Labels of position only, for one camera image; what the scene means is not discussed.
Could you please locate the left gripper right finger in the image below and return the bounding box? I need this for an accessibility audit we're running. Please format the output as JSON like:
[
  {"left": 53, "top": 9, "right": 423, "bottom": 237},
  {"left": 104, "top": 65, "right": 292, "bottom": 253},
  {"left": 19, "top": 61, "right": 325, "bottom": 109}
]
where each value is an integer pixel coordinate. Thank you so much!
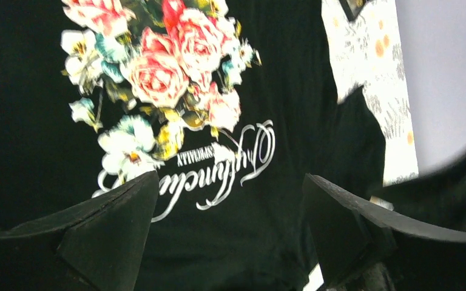
[{"left": 303, "top": 174, "right": 466, "bottom": 290}]

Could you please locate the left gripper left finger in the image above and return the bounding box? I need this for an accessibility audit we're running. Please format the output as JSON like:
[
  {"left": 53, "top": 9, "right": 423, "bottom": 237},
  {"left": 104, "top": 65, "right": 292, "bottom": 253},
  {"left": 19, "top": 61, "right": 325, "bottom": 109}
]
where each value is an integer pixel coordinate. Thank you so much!
[{"left": 0, "top": 171, "right": 158, "bottom": 290}]

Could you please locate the black floral t-shirt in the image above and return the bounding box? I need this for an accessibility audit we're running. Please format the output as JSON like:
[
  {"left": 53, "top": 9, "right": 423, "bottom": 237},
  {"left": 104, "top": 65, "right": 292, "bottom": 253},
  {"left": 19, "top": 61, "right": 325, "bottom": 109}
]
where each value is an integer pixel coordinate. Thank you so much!
[{"left": 0, "top": 1, "right": 385, "bottom": 290}]

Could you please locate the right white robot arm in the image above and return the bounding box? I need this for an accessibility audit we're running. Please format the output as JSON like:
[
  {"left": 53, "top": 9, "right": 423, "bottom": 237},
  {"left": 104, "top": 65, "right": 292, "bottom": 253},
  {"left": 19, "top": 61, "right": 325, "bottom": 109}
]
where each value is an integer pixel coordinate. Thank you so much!
[{"left": 369, "top": 152, "right": 466, "bottom": 232}]

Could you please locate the black brooch box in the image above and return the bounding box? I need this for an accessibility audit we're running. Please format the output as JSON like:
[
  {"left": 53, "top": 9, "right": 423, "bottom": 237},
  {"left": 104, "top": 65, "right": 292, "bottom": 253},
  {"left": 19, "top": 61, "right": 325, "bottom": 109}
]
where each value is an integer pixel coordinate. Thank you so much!
[{"left": 339, "top": 0, "right": 371, "bottom": 22}]

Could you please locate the floral table mat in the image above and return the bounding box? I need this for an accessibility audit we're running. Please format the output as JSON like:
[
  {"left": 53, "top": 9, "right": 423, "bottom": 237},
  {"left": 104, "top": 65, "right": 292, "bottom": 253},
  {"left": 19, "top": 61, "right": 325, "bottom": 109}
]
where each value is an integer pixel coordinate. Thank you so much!
[{"left": 322, "top": 0, "right": 418, "bottom": 184}]

